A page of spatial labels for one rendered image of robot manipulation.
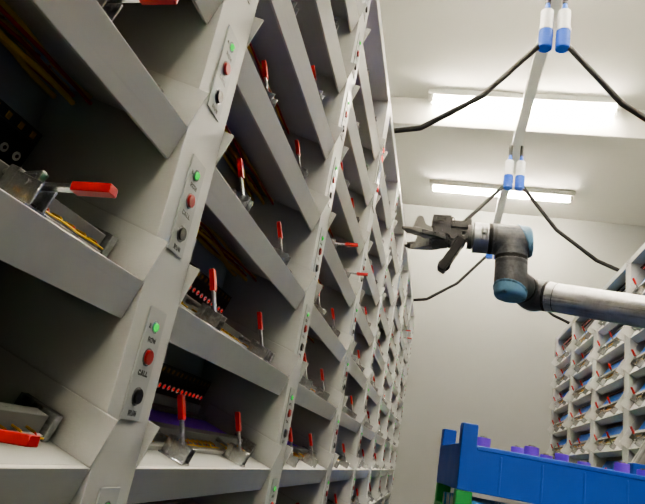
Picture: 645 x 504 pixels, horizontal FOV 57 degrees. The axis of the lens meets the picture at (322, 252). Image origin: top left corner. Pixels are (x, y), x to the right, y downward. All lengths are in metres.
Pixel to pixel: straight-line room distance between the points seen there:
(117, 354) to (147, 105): 0.26
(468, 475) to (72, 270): 0.52
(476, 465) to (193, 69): 0.60
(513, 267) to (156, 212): 1.21
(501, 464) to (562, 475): 0.07
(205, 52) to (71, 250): 0.33
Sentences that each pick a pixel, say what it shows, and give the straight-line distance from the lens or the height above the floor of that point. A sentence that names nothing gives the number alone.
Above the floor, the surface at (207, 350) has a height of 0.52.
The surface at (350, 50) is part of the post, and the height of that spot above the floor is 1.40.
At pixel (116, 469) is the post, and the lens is 0.70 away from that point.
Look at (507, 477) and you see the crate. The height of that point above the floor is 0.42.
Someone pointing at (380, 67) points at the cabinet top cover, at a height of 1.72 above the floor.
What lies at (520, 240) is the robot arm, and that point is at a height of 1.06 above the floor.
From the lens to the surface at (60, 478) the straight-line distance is 0.62.
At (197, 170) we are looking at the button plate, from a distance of 0.75.
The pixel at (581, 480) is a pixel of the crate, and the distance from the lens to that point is 0.83.
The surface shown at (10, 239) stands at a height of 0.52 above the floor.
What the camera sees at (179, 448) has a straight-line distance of 0.88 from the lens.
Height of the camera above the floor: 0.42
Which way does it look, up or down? 18 degrees up
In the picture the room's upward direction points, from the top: 11 degrees clockwise
